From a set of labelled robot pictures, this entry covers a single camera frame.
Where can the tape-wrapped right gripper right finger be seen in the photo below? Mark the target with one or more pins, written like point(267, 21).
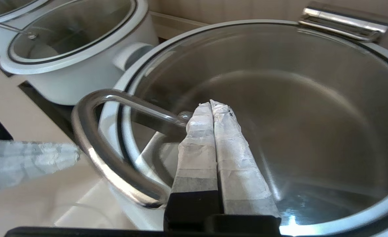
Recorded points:
point(240, 171)

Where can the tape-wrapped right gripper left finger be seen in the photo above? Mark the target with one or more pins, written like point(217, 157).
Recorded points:
point(197, 164)

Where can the white pot with steel interior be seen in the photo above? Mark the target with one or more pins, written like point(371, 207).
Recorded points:
point(131, 56)

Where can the large black glass cooktop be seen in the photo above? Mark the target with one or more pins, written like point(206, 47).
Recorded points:
point(59, 112)

